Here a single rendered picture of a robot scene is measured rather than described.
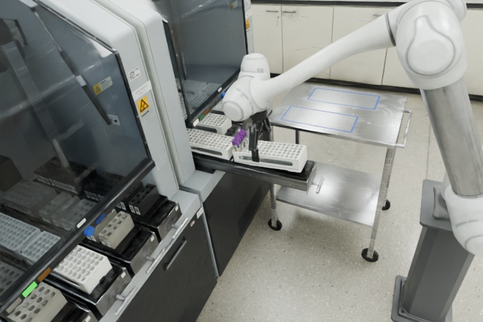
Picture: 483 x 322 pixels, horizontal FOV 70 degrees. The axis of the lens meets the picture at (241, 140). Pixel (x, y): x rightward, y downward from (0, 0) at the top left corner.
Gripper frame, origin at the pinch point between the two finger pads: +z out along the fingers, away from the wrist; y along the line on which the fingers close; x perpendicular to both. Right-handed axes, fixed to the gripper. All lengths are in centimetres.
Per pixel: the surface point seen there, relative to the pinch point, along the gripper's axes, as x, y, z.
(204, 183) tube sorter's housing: 21.7, -14.3, 13.3
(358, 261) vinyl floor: -43, 25, 87
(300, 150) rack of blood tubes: -16.7, 1.1, -2.7
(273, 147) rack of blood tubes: -5.1, 1.1, -1.5
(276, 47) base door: 81, 229, 48
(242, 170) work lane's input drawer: 6.3, -6.7, 7.9
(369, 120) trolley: -37, 43, 5
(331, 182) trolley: -20, 53, 59
